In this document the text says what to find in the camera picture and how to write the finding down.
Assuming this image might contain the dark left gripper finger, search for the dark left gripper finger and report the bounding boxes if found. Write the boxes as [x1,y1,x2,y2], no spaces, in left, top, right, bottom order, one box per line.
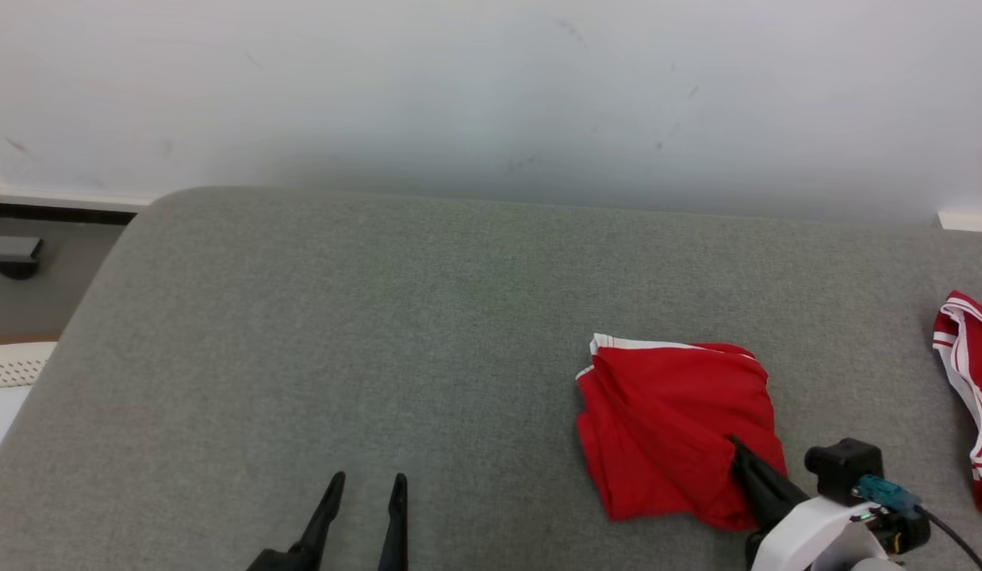
[247,471,347,571]
[378,473,409,571]

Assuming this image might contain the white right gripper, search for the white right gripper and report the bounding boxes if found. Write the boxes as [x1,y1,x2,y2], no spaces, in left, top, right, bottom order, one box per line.
[727,434,904,571]

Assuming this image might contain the red shorts with white stripe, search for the red shorts with white stripe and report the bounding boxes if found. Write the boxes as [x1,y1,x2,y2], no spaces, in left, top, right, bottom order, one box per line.
[575,333,788,531]

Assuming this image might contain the red jersey with white trim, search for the red jersey with white trim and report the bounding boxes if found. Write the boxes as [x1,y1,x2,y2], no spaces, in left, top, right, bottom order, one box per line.
[932,290,982,515]

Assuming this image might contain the white perforated laundry basket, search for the white perforated laundry basket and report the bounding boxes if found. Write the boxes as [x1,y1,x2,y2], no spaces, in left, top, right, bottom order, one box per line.
[0,340,59,470]

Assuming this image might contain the grey and black floor fixture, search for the grey and black floor fixture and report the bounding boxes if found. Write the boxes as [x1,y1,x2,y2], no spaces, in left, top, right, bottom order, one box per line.
[0,236,44,281]

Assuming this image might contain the white and black baseboard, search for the white and black baseboard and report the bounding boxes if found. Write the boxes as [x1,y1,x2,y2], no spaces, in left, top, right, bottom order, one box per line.
[0,178,155,226]

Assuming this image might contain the teal right cable connector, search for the teal right cable connector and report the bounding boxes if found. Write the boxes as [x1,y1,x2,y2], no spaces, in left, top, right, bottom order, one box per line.
[851,475,925,521]

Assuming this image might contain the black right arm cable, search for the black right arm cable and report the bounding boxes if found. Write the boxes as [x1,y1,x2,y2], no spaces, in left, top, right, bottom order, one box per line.
[919,506,982,571]

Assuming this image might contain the white wall block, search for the white wall block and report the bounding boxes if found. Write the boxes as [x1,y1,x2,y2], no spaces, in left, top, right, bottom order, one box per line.
[937,209,982,234]

